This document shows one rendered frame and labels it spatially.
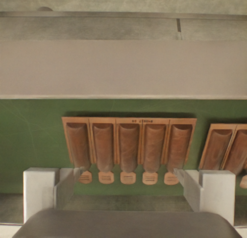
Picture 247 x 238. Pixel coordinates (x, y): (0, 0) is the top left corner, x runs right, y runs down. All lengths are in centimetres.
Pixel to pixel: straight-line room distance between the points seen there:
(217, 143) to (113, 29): 56
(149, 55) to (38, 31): 56
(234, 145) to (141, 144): 8
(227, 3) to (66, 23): 45
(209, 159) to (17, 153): 18
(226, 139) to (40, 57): 17
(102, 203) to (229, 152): 15
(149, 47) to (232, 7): 73
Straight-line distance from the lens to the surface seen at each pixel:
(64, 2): 99
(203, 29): 81
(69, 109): 27
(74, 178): 16
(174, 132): 26
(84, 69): 26
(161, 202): 37
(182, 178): 16
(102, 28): 80
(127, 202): 37
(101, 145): 27
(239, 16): 89
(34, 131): 29
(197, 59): 27
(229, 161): 30
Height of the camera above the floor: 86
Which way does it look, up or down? 44 degrees down
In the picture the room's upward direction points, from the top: 175 degrees counter-clockwise
